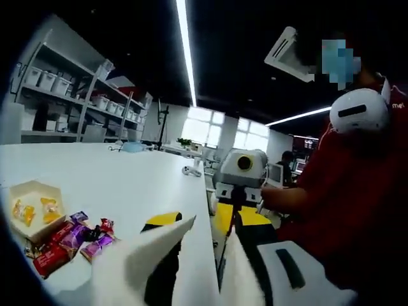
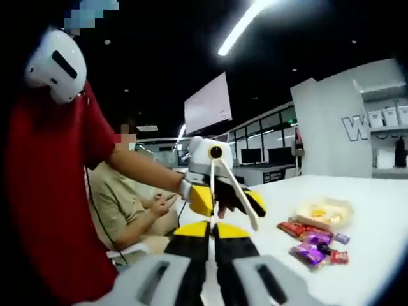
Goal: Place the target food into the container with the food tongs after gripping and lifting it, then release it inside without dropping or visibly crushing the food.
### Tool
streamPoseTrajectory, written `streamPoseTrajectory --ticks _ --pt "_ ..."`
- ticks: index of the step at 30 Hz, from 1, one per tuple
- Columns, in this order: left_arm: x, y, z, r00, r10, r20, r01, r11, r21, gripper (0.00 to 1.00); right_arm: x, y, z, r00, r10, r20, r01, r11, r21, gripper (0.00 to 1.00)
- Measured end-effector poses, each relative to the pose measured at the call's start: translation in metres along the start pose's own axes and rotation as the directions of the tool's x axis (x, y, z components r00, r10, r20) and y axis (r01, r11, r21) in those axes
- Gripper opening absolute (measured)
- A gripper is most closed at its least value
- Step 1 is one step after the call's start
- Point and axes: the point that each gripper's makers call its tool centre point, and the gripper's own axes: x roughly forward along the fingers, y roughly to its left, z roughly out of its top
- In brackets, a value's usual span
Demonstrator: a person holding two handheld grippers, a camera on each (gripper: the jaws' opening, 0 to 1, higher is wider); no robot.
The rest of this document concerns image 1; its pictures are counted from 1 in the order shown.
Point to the white food tongs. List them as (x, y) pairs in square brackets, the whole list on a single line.
[(134, 264)]

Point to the small purple candy packet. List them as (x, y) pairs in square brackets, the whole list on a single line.
[(79, 217)]

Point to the red brown food packet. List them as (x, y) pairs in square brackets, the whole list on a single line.
[(62, 234)]

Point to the translucent storage box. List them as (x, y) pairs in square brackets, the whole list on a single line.
[(104, 67)]

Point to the small white device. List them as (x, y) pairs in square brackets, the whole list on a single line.
[(190, 171)]

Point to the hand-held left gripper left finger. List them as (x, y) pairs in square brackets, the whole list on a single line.
[(162, 220)]

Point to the bright window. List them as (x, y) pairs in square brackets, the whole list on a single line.
[(197, 127)]

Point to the cream paper food container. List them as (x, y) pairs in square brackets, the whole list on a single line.
[(30, 190)]

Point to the black bag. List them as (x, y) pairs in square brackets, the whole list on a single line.
[(40, 116)]

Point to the white ceiling air vent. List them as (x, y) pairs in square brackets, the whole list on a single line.
[(280, 54)]

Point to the red and blue sheet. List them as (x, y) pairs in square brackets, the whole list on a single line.
[(121, 83)]

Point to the white chest-worn device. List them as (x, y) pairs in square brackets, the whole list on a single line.
[(360, 124)]

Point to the purple and brown food packet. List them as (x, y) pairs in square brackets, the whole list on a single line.
[(95, 248)]

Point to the purple foil food packet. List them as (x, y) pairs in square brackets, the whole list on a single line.
[(75, 237)]

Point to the green potted plant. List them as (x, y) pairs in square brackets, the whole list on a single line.
[(184, 142)]

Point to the small black candy packet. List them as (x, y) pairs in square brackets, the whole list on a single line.
[(93, 234)]

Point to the black tripod stand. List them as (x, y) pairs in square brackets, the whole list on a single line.
[(163, 127)]

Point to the row of white storage bins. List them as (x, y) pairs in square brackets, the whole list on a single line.
[(48, 79)]

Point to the grey metal shelving unit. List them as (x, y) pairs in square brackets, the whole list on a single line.
[(51, 94)]

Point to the pale blue box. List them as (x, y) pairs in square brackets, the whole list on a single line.
[(132, 147)]

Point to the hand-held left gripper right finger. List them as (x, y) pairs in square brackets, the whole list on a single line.
[(315, 287)]

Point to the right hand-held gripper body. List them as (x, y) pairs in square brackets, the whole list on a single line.
[(229, 172)]

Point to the pale computer monitor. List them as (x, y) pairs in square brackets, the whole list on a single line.
[(275, 173)]

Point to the ceiling light strip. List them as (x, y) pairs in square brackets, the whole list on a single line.
[(186, 48), (299, 116)]

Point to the person in red shirt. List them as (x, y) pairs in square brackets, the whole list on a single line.
[(350, 191)]

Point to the small red candy packet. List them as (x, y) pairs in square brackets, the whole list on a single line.
[(106, 225)]

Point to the pale chair backrest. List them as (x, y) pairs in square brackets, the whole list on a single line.
[(95, 134), (11, 124)]

